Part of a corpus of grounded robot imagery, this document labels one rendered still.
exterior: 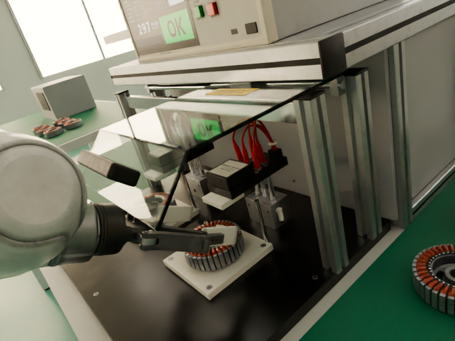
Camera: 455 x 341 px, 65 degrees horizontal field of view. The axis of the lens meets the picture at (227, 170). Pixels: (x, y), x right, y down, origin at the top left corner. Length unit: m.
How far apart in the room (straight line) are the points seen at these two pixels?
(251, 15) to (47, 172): 0.37
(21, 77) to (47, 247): 5.00
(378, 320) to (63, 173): 0.44
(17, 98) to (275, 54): 4.88
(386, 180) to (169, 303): 0.42
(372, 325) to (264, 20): 0.44
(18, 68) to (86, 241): 4.83
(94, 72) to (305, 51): 5.11
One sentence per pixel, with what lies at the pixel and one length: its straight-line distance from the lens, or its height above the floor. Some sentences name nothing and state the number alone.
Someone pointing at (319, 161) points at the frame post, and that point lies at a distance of 0.49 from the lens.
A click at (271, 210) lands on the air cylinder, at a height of 0.82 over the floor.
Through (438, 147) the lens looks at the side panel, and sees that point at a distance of 0.81.
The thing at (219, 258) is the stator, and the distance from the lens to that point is 0.62.
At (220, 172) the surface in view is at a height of 0.92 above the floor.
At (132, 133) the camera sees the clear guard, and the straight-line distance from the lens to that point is 0.47.
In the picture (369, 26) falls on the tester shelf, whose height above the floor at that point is 1.11.
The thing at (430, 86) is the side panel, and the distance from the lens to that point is 0.74.
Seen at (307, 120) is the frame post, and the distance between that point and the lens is 0.47.
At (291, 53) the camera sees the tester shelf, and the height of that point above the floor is 1.11.
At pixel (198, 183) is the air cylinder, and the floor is 0.82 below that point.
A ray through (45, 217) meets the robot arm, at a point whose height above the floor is 1.07.
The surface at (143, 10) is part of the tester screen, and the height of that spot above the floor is 1.21.
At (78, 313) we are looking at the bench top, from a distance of 0.75.
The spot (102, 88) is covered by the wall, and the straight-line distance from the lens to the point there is 5.52.
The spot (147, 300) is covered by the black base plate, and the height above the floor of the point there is 0.77.
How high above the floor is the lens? 1.17
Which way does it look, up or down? 24 degrees down
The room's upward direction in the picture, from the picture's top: 16 degrees counter-clockwise
